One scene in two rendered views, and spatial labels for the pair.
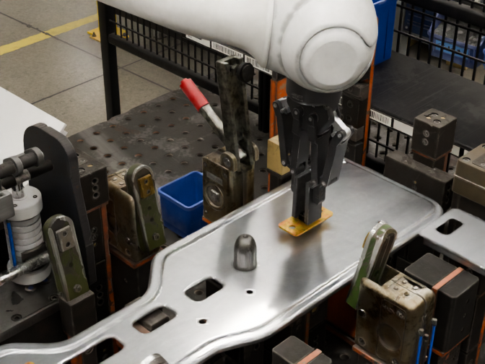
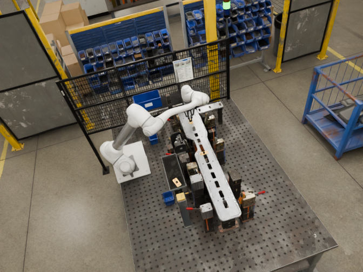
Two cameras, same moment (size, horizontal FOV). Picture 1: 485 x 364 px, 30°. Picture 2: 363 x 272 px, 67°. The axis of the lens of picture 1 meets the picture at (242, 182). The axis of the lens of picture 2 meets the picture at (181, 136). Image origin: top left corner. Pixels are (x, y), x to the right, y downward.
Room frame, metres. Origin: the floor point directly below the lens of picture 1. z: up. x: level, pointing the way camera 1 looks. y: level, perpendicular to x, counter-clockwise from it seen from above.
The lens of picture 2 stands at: (-0.17, 1.69, 3.02)
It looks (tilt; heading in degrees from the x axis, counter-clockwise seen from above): 45 degrees down; 308
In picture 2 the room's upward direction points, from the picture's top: 11 degrees counter-clockwise
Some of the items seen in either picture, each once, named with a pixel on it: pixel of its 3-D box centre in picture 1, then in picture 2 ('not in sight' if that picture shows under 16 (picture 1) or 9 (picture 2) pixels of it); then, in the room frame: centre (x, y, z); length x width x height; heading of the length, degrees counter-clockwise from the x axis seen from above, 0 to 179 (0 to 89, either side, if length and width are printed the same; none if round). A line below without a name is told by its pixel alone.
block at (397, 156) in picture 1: (410, 239); not in sight; (1.26, -0.29, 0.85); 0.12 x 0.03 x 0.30; 45
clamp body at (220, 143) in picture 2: not in sight; (219, 152); (0.68, 0.07, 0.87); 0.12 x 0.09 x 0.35; 45
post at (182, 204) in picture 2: not in sight; (184, 211); (0.65, 0.82, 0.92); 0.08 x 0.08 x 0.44; 45
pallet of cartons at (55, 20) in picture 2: not in sight; (71, 32); (5.42, -2.09, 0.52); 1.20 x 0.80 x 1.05; 134
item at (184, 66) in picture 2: not in sight; (183, 69); (1.41, -0.56, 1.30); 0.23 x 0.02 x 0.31; 45
